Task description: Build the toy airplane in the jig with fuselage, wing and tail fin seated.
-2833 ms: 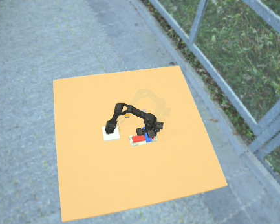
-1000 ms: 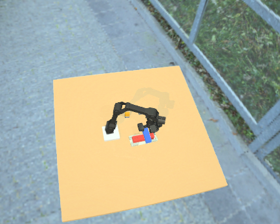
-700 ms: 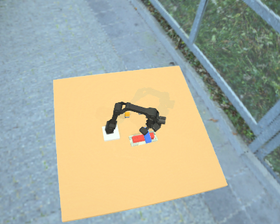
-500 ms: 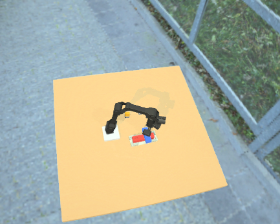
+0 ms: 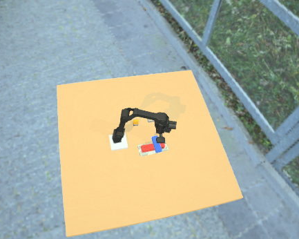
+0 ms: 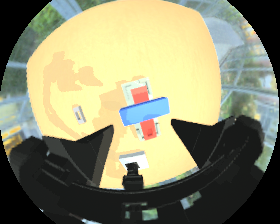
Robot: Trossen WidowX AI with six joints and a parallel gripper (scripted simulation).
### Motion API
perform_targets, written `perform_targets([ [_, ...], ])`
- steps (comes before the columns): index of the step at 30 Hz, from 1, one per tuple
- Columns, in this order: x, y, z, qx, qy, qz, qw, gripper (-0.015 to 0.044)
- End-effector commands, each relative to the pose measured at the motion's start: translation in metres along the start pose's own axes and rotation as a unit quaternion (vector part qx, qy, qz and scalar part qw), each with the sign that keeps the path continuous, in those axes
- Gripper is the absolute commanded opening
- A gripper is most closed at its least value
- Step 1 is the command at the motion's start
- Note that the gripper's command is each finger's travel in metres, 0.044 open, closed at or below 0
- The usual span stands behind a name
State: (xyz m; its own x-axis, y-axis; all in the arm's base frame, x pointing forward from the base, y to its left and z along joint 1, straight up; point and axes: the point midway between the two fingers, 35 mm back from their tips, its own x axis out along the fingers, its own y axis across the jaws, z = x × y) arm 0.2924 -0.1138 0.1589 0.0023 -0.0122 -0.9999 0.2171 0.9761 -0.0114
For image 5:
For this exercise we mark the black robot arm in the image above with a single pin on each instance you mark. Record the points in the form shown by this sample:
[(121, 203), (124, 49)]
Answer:
[(161, 119)]

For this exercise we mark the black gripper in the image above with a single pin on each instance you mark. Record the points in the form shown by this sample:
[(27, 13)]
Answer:
[(160, 139)]

